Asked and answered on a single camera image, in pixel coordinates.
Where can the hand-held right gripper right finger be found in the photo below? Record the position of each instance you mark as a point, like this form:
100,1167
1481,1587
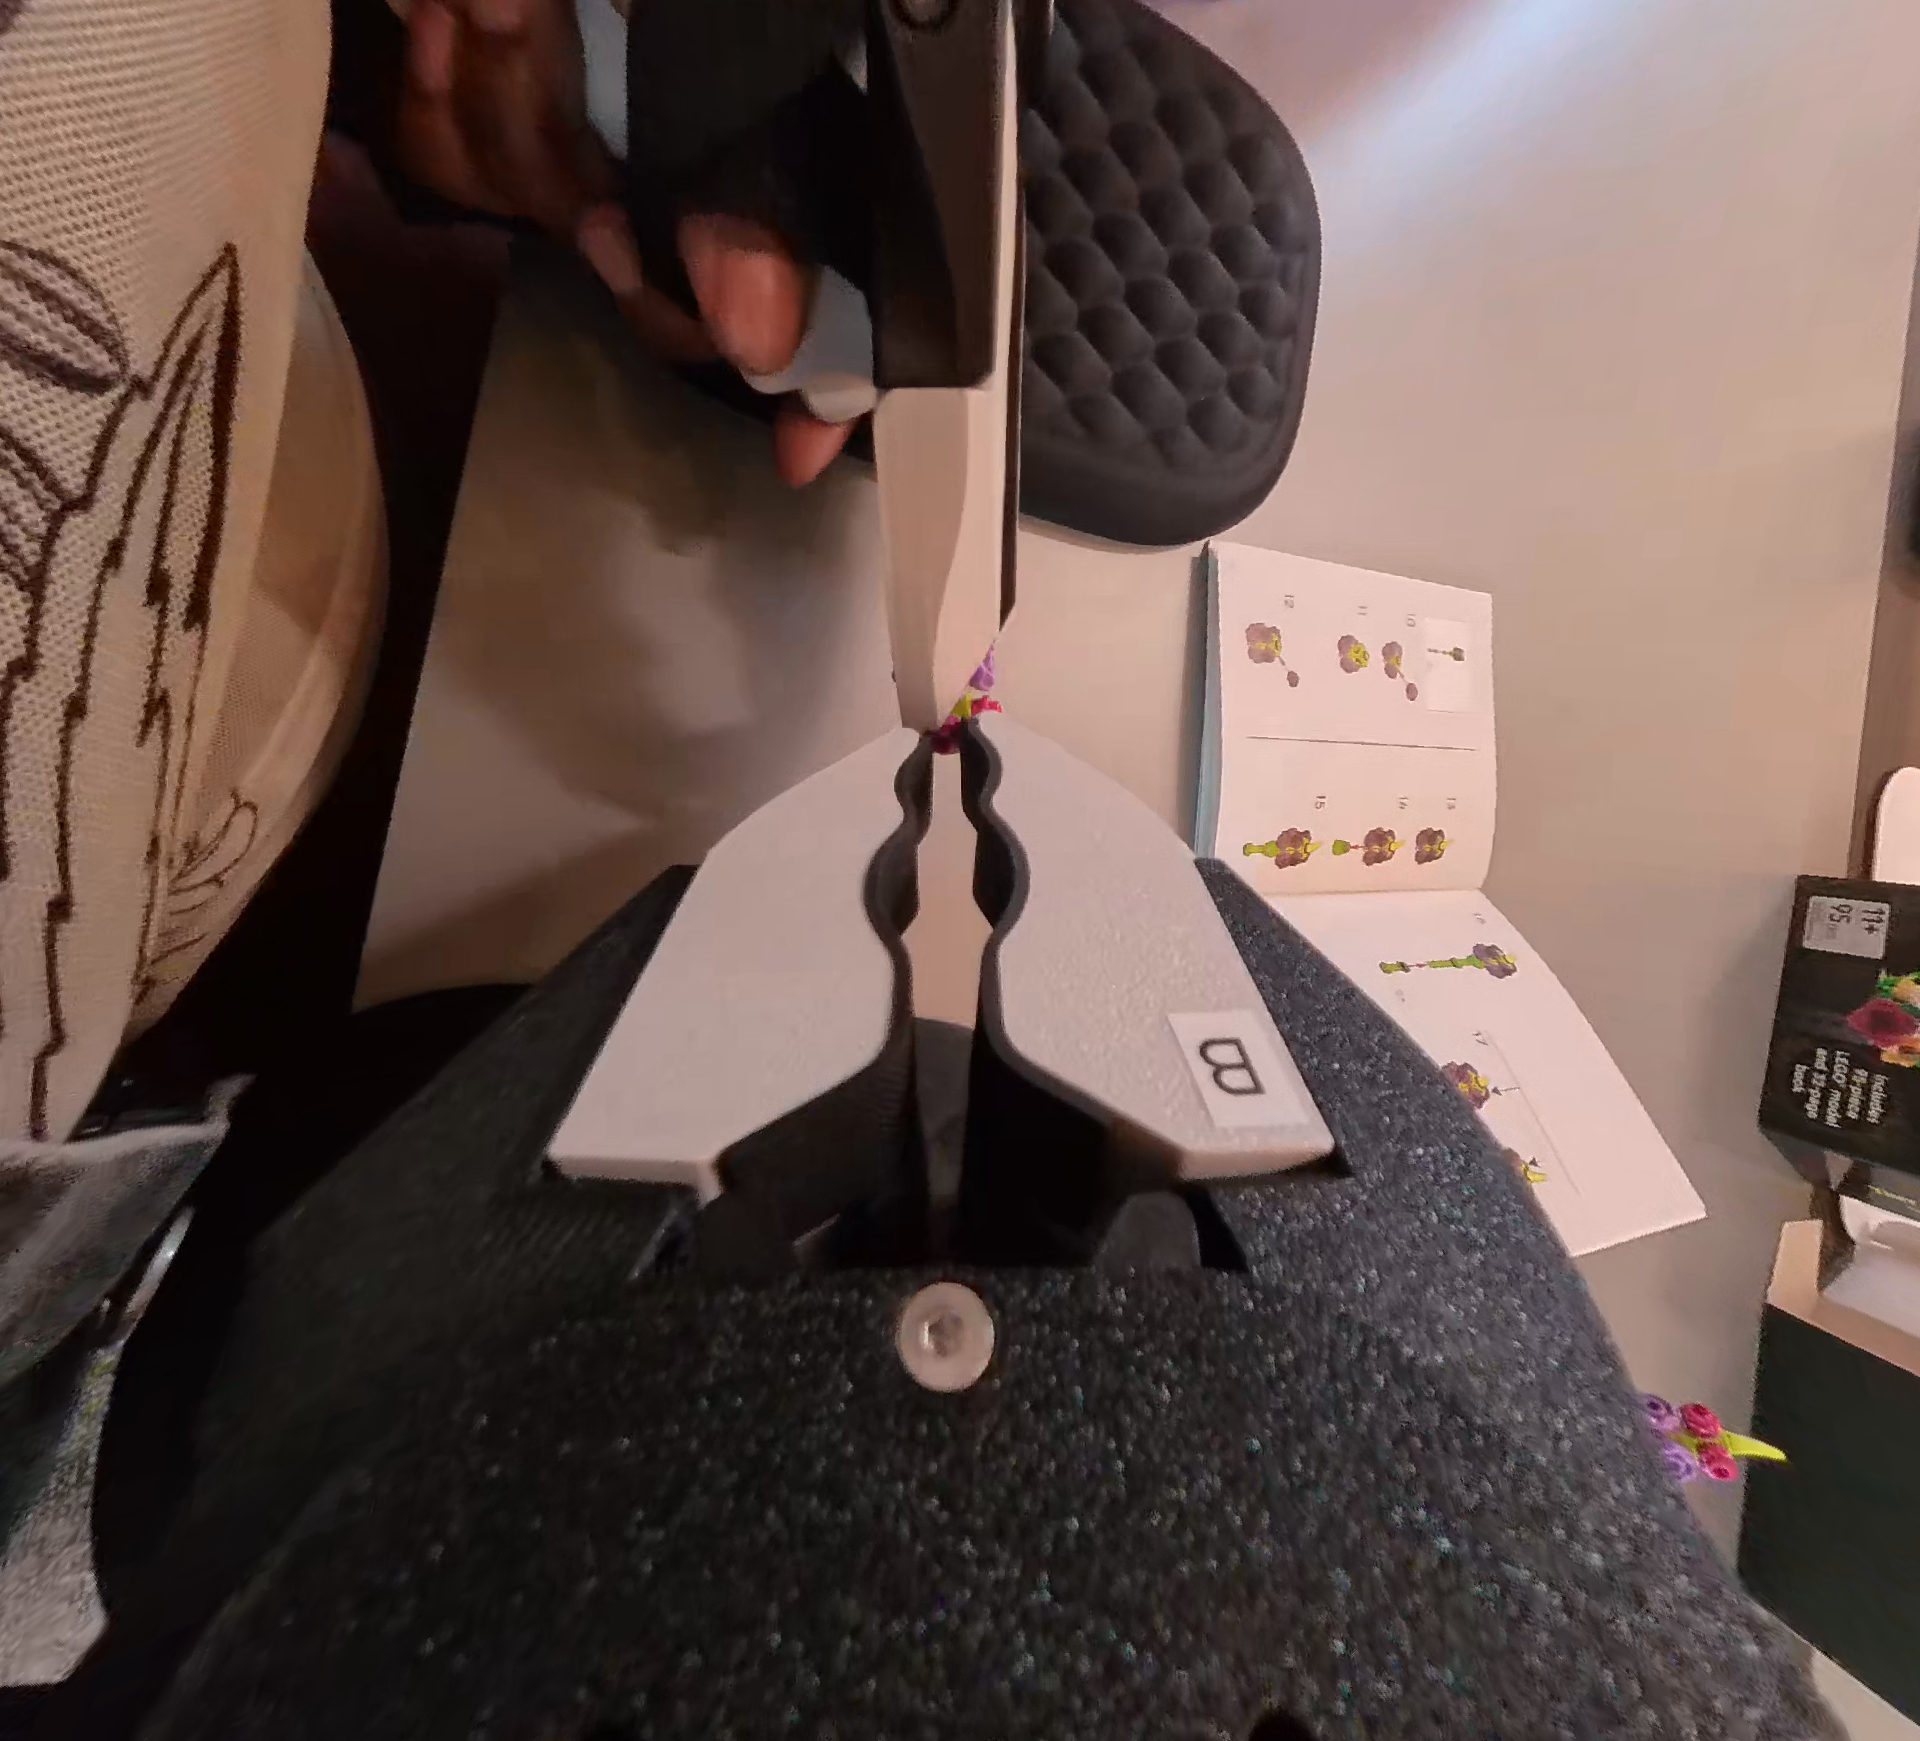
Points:
1117,962

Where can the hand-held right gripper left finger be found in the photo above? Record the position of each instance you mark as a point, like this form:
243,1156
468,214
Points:
749,1008

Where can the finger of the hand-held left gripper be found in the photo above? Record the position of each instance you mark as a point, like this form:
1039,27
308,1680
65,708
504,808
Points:
946,512

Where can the purple toy brick flower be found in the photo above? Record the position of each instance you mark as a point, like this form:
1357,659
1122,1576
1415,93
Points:
979,686

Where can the person's left hand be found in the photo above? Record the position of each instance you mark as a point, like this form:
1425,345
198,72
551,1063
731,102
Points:
510,122

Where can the black quilted pad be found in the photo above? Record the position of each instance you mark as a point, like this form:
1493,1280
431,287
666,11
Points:
1170,271

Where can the toy brick instruction booklet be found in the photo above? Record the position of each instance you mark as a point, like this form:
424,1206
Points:
1350,749

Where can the black printed toy box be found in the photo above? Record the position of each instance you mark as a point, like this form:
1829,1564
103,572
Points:
1845,1022

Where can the grey patterned cloth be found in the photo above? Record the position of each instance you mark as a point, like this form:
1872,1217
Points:
90,1320

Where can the purple pink toy brick sprig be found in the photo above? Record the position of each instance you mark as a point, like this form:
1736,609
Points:
1703,1439

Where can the beige printed shirt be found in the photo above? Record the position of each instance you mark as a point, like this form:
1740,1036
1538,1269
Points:
151,496

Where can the white rounded object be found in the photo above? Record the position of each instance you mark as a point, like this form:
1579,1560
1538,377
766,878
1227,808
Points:
1898,827

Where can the open black cardboard box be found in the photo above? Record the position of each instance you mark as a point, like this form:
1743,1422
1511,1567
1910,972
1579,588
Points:
1838,1470

